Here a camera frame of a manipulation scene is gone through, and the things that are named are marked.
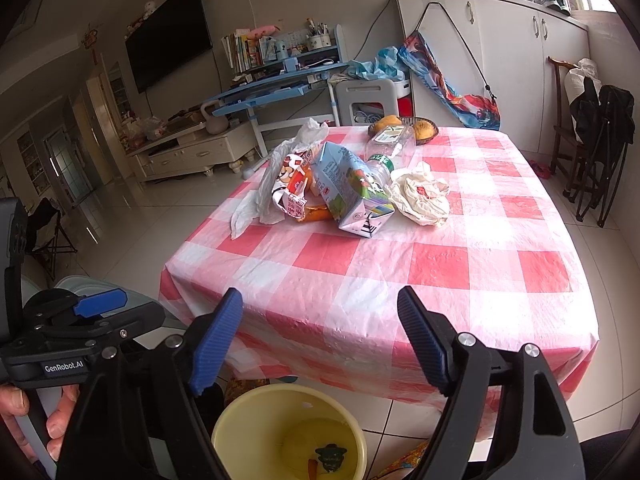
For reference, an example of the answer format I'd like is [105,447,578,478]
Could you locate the white plastic storage cart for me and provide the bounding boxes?
[334,79,398,127]

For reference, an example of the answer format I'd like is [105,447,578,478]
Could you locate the clear plastic water bottle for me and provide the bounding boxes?
[367,124,417,161]

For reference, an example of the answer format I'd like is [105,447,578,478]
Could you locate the orange patterned cloth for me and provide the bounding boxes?
[225,377,296,397]

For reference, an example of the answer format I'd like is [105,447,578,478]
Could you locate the yellow plastic bin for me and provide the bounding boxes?
[211,385,368,480]

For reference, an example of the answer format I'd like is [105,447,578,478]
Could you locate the red white snack packet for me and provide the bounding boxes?
[270,152,313,221]

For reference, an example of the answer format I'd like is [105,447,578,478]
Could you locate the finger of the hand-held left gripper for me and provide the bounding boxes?
[22,287,128,330]
[45,304,167,349]

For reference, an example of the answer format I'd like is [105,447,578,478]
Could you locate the black folding chair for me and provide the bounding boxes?
[570,77,636,228]

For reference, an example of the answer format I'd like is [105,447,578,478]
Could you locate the row of books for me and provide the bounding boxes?
[221,30,263,73]

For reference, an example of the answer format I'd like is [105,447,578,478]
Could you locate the blue crumpled plastic bag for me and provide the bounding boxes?
[347,46,408,83]

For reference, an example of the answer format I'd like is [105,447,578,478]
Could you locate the clear plastic bag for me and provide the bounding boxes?
[257,117,330,226]

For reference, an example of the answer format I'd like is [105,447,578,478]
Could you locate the colourful printed hanging bag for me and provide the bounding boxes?
[397,1,502,132]

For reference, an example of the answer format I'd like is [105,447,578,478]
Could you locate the light grey chair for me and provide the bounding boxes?
[50,275,168,333]

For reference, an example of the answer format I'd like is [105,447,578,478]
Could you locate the white stuffed bag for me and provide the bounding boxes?
[565,58,601,106]

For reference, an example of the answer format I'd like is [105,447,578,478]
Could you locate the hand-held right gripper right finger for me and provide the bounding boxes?
[396,286,583,480]

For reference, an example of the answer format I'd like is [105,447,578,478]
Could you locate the orange peel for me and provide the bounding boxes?
[295,205,333,223]

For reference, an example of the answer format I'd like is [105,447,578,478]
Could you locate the black flat television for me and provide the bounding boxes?
[124,0,213,93]

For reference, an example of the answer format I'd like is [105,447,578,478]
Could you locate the white pen holder cup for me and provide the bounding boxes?
[306,19,332,51]

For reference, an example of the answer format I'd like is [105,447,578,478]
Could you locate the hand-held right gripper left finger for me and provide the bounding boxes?
[55,287,244,480]

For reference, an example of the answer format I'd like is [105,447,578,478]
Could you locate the person's left hand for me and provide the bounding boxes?
[0,384,81,463]

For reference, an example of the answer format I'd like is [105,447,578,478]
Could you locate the dark wooden chair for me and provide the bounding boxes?
[547,56,588,198]

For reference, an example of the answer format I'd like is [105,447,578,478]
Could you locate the cream television cabinet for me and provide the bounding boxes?
[125,120,258,183]

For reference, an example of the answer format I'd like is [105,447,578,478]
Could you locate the beige kettlebell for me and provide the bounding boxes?
[200,101,231,136]

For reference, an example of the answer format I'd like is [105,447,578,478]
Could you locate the pink checked tablecloth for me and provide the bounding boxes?
[157,122,601,443]

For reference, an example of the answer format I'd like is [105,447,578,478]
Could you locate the blue study desk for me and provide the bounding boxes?
[212,24,351,158]

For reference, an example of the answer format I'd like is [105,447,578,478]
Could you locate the pile of plastic bags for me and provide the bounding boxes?
[127,116,166,143]

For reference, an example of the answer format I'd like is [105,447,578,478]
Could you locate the white cabinet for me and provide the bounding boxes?
[392,0,591,156]

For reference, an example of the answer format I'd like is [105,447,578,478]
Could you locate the blue milk carton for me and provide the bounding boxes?
[310,141,397,238]

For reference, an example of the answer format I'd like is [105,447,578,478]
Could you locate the white plastic bag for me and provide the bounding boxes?
[389,161,451,227]

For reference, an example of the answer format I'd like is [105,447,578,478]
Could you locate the woven fruit basket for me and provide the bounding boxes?
[367,116,440,147]

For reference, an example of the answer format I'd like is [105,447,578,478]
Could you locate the dark folding camp chair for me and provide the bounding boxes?
[25,197,78,281]

